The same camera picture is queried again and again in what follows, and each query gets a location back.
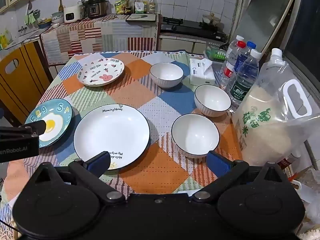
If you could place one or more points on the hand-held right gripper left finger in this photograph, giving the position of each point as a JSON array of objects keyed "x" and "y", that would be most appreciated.
[{"x": 100, "y": 160}]

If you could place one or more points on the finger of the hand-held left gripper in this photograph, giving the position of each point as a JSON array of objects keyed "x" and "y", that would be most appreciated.
[{"x": 37, "y": 128}]

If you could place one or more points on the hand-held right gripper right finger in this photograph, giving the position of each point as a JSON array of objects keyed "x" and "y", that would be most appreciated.
[{"x": 217, "y": 161}]

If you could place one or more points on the blue fried egg plate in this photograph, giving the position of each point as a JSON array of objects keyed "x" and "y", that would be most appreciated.
[{"x": 58, "y": 120}]

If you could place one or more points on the large white plate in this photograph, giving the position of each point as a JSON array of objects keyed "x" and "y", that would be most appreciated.
[{"x": 112, "y": 132}]

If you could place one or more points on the white ribbed bowl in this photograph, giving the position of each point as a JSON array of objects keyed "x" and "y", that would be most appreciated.
[
  {"x": 166, "y": 73},
  {"x": 195, "y": 133},
  {"x": 212, "y": 100}
]

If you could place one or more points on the pink bunny print plate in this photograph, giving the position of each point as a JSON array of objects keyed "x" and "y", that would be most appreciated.
[{"x": 100, "y": 71}]

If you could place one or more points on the yellow wooden chair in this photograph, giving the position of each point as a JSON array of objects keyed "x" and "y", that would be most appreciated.
[{"x": 25, "y": 80}]

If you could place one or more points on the clear rice bag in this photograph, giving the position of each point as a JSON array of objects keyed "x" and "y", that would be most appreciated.
[{"x": 265, "y": 122}]

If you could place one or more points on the checked patchwork tablecloth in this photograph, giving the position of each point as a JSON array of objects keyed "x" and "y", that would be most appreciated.
[{"x": 150, "y": 97}]

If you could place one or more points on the green label water bottle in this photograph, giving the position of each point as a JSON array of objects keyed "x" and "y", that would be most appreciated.
[{"x": 243, "y": 82}]

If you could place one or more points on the white tissue box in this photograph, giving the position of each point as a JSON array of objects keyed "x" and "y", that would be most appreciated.
[{"x": 201, "y": 73}]

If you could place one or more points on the red label water bottle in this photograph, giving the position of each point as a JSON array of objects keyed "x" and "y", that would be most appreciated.
[{"x": 228, "y": 72}]

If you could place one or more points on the clear plastic bag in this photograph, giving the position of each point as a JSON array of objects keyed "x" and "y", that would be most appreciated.
[{"x": 308, "y": 197}]

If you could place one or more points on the blue dish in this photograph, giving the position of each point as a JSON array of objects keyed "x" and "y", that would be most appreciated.
[{"x": 45, "y": 24}]

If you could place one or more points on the green plastic basket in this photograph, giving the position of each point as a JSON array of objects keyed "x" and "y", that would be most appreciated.
[{"x": 216, "y": 53}]

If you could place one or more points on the blue cap water bottle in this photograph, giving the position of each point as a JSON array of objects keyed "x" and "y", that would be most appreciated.
[{"x": 246, "y": 55}]

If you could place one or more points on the green cloth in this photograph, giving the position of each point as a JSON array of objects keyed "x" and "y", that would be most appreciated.
[{"x": 31, "y": 17}]

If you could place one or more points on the striped patchwork counter cloth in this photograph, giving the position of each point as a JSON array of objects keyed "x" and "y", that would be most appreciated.
[{"x": 100, "y": 35}]

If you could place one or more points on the clear white cap water bottle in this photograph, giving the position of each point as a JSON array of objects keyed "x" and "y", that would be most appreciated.
[{"x": 233, "y": 46}]

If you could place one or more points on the white rice cooker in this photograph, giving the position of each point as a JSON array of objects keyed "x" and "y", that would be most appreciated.
[{"x": 72, "y": 15}]

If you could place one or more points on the wooden spatula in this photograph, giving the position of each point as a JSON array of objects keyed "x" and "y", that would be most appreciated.
[{"x": 61, "y": 2}]

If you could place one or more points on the black pressure cooker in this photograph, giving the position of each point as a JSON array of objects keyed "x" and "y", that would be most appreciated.
[{"x": 96, "y": 7}]

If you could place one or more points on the black gas stove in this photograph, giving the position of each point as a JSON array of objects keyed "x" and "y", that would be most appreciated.
[{"x": 185, "y": 28}]

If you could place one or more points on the pale cooking pot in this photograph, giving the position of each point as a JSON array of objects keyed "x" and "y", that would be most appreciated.
[{"x": 211, "y": 20}]

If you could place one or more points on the yellow food packet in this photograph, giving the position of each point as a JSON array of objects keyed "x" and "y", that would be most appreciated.
[{"x": 119, "y": 7}]

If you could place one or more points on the cutting board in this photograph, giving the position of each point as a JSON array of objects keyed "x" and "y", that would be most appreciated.
[{"x": 141, "y": 17}]

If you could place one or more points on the grey metal panel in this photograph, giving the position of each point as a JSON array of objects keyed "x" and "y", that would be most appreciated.
[{"x": 265, "y": 17}]

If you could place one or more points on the dark label oil bottle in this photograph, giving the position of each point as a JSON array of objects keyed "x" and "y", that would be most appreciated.
[{"x": 128, "y": 6}]

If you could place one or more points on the yellow oil bottle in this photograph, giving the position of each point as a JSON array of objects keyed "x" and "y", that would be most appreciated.
[
  {"x": 137, "y": 5},
  {"x": 152, "y": 5},
  {"x": 145, "y": 5}
]

